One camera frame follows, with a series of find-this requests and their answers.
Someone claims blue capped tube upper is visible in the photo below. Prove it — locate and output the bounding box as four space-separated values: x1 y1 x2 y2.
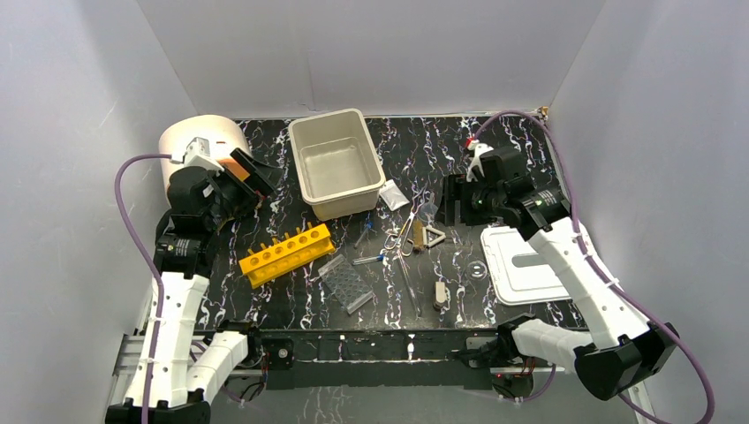
353 213 373 249

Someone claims yellow test tube rack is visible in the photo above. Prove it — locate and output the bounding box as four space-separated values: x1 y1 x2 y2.
238 223 336 289

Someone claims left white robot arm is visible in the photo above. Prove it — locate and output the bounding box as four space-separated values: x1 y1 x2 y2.
104 148 275 423

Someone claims beige plastic tub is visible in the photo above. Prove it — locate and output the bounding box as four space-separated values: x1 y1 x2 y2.
288 109 386 222

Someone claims white orange cylindrical device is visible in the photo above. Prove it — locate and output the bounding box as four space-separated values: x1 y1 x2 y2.
158 114 253 188

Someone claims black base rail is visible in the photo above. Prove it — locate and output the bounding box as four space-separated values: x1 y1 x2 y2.
199 327 557 405

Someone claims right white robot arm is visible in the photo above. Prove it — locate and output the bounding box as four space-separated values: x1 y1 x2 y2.
436 174 679 400

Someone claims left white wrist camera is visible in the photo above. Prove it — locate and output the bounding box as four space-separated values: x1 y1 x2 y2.
169 137 223 171

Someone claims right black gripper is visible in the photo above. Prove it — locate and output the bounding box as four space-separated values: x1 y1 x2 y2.
432 174 503 227

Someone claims wooden test tube brush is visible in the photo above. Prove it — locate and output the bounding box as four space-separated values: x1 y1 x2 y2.
412 220 426 253

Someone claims white tub lid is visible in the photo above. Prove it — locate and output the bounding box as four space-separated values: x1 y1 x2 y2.
480 227 570 306

